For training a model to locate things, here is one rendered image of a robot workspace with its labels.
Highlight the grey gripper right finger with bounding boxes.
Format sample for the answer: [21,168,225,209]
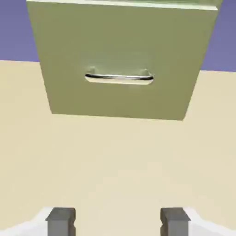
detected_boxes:
[159,206,236,236]

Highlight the curved silver metal handle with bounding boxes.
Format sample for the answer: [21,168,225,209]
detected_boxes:
[84,67,155,82]

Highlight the olive green drawer front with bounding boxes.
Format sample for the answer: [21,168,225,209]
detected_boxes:
[26,1,218,122]

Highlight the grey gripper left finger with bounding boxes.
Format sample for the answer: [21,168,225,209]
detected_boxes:
[0,206,77,236]

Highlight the olive green cabinet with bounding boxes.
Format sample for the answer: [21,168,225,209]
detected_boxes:
[26,0,224,122]

